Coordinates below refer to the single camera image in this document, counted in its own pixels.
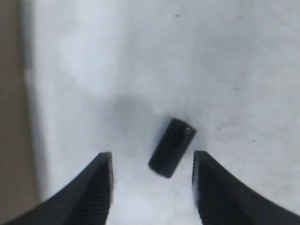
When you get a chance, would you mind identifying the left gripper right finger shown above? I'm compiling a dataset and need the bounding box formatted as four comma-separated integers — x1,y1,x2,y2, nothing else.
191,150,300,225

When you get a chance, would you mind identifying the black cylindrical sleeve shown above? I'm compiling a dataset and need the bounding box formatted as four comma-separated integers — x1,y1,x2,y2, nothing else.
148,118,198,179

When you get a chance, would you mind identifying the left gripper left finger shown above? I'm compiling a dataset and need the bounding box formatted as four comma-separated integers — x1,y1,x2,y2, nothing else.
0,151,115,225

